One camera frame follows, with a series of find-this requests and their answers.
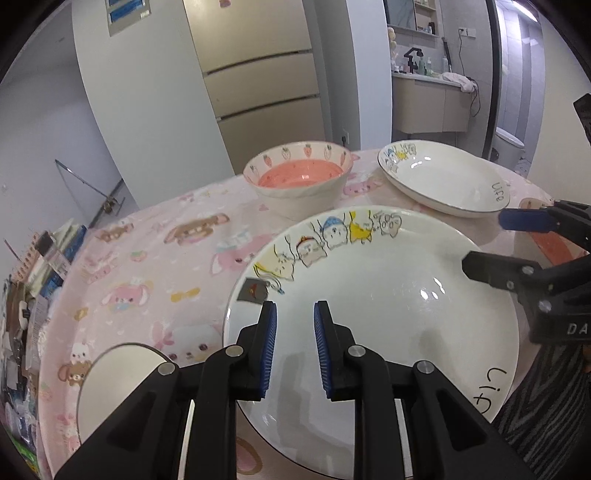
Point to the plain white round plate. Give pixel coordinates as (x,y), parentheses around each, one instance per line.
(115,383)

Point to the beige refrigerator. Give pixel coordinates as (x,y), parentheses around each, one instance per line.
(258,92)

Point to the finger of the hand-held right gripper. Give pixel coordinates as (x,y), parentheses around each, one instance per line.
(498,270)
(521,220)

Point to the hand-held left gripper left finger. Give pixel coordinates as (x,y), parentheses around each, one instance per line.
(270,341)

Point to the grey wall panel blue windows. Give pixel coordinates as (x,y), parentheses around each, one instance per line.
(124,18)

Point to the dark striped clothing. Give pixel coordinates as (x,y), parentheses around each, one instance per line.
(549,415)

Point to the pink cartoon-print tablecloth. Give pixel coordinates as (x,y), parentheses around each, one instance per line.
(161,277)

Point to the pile of books and packets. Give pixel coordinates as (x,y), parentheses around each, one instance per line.
(41,286)

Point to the large cartoon-print white plate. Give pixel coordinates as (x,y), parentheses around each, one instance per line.
(392,300)

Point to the pink fruit-print bowl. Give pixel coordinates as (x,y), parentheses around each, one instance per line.
(300,198)
(558,244)

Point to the cream plush ornament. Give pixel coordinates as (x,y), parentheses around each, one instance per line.
(393,44)

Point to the pink towel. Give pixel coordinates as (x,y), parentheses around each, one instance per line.
(459,81)

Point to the green bottle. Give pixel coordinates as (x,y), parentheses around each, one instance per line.
(429,66)

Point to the black faucet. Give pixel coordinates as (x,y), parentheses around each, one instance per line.
(412,60)

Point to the bathroom mirror cabinet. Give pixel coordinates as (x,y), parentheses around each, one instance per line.
(406,14)

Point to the small cartoon-print white plate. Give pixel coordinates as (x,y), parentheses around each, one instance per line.
(443,180)

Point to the beige bathroom vanity cabinet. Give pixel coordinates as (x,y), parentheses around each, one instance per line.
(425,106)

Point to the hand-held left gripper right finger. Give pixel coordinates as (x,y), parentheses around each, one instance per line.
(321,350)

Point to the white toilet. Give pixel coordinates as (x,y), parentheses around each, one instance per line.
(508,145)

